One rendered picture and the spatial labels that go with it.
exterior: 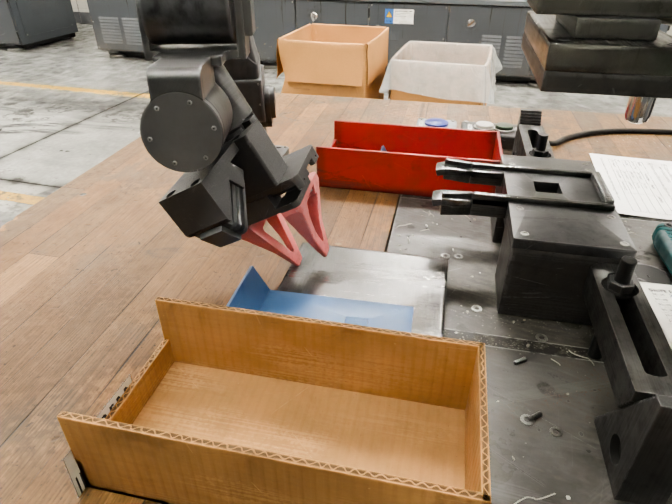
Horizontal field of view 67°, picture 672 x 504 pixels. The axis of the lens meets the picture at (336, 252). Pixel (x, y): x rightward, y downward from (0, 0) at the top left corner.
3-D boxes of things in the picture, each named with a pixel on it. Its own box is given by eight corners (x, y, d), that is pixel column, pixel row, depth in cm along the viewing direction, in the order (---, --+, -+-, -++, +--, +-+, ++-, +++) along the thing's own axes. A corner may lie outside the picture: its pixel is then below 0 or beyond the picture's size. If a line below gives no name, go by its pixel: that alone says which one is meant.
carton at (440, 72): (398, 118, 339) (404, 37, 312) (492, 126, 325) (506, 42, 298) (375, 155, 283) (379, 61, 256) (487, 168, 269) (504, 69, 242)
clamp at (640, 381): (567, 327, 48) (596, 234, 42) (606, 332, 47) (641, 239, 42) (601, 466, 35) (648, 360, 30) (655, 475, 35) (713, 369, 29)
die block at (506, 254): (490, 216, 66) (500, 162, 62) (572, 225, 64) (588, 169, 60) (497, 313, 49) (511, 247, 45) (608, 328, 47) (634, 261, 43)
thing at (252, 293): (252, 290, 49) (249, 265, 47) (413, 310, 47) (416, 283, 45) (225, 339, 43) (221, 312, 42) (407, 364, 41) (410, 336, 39)
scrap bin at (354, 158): (334, 155, 83) (334, 119, 80) (493, 168, 79) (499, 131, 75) (316, 186, 73) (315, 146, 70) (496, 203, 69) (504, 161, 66)
